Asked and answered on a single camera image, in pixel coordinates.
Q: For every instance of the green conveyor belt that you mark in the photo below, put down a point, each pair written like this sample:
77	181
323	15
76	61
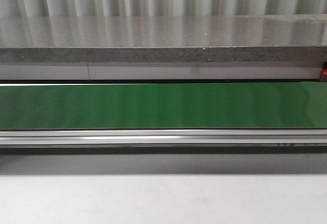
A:
165	105

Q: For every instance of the grey speckled stone counter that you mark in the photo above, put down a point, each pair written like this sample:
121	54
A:
205	48

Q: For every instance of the red plastic tray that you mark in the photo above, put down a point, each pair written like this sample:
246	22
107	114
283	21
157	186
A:
323	77

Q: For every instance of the aluminium conveyor frame rail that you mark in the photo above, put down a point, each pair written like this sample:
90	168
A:
163	141

